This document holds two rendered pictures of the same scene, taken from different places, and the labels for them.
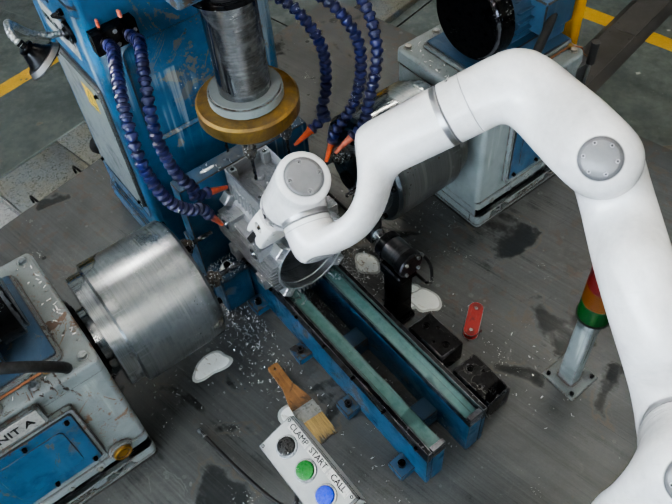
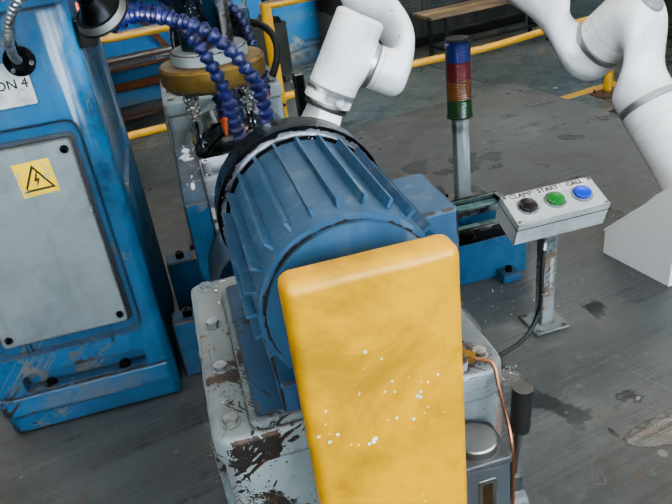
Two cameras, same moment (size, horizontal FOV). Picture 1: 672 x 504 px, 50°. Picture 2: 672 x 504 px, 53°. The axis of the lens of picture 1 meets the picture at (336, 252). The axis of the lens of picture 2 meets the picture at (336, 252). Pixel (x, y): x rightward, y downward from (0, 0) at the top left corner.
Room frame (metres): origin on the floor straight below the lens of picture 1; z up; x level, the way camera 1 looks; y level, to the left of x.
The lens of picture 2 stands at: (0.40, 1.15, 1.58)
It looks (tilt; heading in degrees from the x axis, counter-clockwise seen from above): 29 degrees down; 292
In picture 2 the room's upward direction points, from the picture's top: 8 degrees counter-clockwise
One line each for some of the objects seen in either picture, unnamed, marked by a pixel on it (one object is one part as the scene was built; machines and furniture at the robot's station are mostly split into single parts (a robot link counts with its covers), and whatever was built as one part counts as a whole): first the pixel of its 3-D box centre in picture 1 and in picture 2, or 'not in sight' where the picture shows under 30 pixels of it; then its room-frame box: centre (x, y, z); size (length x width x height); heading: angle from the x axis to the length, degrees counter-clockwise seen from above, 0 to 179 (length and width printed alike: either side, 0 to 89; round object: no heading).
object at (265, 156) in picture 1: (264, 185); (236, 180); (0.99, 0.13, 1.11); 0.12 x 0.11 x 0.07; 34
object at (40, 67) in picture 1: (48, 42); (59, 25); (1.02, 0.43, 1.46); 0.18 x 0.11 x 0.13; 33
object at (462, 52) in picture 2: not in sight; (457, 50); (0.67, -0.44, 1.19); 0.06 x 0.06 x 0.04
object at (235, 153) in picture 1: (243, 199); (190, 257); (1.09, 0.19, 0.97); 0.30 x 0.11 x 0.34; 123
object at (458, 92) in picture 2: (602, 292); (458, 88); (0.67, -0.44, 1.10); 0.06 x 0.06 x 0.04
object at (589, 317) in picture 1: (596, 307); (459, 107); (0.67, -0.44, 1.05); 0.06 x 0.06 x 0.04
